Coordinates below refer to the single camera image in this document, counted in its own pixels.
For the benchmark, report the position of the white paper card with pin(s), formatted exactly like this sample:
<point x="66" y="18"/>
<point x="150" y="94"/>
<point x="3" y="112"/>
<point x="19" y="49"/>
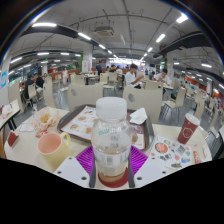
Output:
<point x="26" y="127"/>

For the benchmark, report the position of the red sauce packet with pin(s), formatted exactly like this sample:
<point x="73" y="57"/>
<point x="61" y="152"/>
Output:
<point x="196" y="157"/>

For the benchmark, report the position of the colourful sticker leaflet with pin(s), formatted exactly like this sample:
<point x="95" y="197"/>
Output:
<point x="171" y="153"/>

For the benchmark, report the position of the ceiling air conditioner unit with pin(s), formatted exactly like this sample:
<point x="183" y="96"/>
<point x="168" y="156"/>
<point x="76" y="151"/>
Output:
<point x="104" y="31"/>

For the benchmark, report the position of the group of ceiling lights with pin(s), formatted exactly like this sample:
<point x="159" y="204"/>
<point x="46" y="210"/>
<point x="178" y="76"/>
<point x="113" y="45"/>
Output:
<point x="44" y="24"/>

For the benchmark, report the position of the flat round red coaster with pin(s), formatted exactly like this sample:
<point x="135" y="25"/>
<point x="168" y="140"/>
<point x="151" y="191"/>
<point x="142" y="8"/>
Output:
<point x="113" y="184"/>

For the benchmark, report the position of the clear tea bottle white cap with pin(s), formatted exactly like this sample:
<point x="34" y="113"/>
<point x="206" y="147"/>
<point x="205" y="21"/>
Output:
<point x="111" y="140"/>

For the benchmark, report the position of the group of beige chairs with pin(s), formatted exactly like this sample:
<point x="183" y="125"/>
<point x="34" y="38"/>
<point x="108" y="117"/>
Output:
<point x="178" y="96"/>

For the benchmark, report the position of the beige neighbouring table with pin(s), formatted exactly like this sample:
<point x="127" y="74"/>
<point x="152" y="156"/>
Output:
<point x="8" y="111"/>

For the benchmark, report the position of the red paper cup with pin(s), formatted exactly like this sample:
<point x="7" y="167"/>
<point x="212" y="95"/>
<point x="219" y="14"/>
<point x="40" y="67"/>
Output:
<point x="188" y="128"/>

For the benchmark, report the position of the printed paper tray liner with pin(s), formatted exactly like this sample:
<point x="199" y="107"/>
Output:
<point x="80" y="121"/>

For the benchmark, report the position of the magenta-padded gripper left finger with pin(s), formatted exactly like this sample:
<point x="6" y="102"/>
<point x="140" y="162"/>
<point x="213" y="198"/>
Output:
<point x="71" y="171"/>

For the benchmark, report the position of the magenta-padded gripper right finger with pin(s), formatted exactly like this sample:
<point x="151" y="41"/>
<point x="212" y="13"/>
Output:
<point x="151" y="171"/>

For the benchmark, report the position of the beige chair with round hole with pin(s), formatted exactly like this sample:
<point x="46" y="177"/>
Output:
<point x="85" y="96"/>
<point x="146" y="101"/>

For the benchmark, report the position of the person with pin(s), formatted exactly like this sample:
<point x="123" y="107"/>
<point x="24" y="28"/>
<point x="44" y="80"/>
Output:
<point x="28" y="86"/>
<point x="132" y="77"/>
<point x="99" y="69"/>
<point x="163" y="77"/>
<point x="65" y="76"/>
<point x="39" y="83"/>

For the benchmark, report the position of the yellow mug pink inside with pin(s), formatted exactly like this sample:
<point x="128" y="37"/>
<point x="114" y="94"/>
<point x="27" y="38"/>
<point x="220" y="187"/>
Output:
<point x="50" y="146"/>

